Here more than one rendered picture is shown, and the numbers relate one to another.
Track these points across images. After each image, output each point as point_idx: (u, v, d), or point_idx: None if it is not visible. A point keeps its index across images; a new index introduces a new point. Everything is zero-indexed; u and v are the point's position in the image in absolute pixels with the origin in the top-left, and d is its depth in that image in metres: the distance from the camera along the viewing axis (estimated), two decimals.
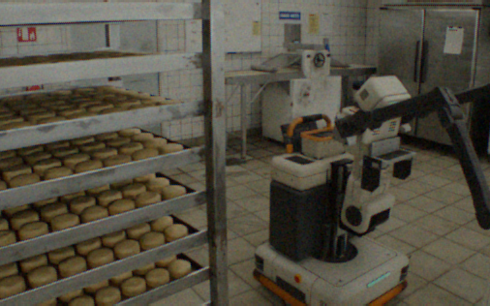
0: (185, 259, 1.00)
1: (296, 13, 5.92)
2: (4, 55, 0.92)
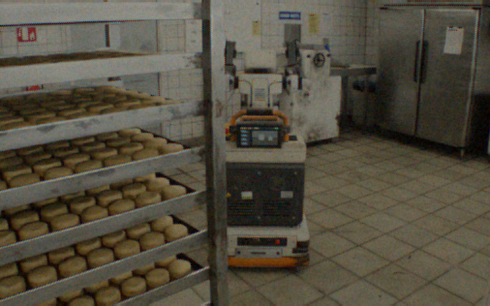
0: (185, 259, 1.00)
1: (296, 13, 5.92)
2: (4, 55, 0.92)
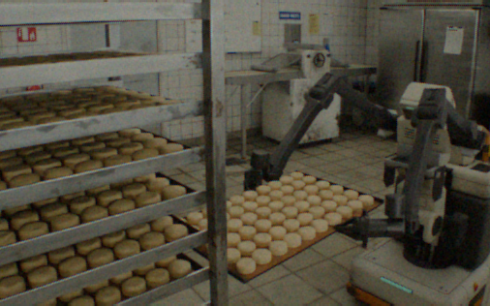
0: (185, 259, 1.00)
1: (296, 13, 5.92)
2: (4, 55, 0.92)
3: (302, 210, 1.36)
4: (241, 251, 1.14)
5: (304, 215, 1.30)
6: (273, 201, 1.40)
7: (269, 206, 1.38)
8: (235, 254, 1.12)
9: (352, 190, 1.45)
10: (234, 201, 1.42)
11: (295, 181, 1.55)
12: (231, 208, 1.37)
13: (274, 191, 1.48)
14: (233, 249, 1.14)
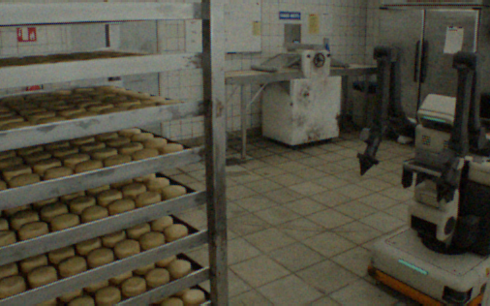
0: (185, 259, 1.00)
1: (296, 13, 5.92)
2: (4, 55, 0.92)
3: None
4: None
5: None
6: None
7: None
8: None
9: None
10: None
11: None
12: None
13: None
14: None
